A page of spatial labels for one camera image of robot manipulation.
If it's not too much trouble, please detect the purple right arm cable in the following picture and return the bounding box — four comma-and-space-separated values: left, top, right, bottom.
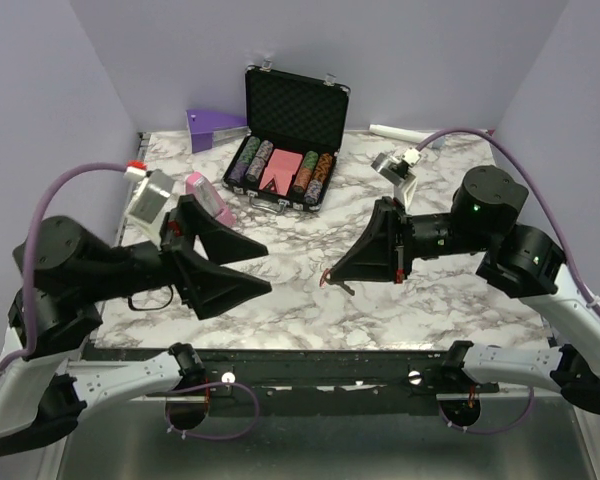
417, 127, 600, 341

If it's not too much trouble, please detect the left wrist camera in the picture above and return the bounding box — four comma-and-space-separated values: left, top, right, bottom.
124, 161, 176, 247

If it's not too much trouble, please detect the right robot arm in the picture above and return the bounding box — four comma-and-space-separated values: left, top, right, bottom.
323, 166, 600, 415

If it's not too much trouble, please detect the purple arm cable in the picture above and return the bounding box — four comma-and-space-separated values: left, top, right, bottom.
417, 127, 600, 341
0, 162, 131, 416

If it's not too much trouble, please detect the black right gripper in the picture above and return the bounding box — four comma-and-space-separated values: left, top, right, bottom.
329, 196, 492, 284

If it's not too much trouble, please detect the white cylindrical tube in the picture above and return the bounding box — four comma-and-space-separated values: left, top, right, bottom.
369, 124, 430, 145

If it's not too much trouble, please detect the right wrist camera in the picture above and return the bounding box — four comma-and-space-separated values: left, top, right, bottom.
371, 148, 421, 211

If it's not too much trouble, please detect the pink card deck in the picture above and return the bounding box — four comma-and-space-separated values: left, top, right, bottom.
259, 149, 303, 196

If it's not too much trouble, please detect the black poker chip case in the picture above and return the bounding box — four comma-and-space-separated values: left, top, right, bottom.
222, 65, 351, 213

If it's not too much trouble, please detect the purple wedge block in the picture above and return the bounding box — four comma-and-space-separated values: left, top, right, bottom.
186, 109, 247, 153

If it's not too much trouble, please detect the pink plastic box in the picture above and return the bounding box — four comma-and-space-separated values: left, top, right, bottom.
185, 171, 236, 227

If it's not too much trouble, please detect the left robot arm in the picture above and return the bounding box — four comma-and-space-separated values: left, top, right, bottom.
0, 195, 271, 457

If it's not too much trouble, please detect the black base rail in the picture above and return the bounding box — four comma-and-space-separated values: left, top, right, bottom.
79, 347, 551, 416

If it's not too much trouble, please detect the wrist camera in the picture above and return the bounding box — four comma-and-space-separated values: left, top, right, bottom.
124, 161, 176, 247
371, 148, 421, 211

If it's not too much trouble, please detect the silver key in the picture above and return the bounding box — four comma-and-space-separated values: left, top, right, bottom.
328, 280, 355, 296

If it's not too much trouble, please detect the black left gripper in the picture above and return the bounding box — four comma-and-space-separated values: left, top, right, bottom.
84, 191, 277, 315

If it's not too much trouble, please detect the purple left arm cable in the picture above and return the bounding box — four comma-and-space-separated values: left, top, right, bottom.
0, 162, 131, 416

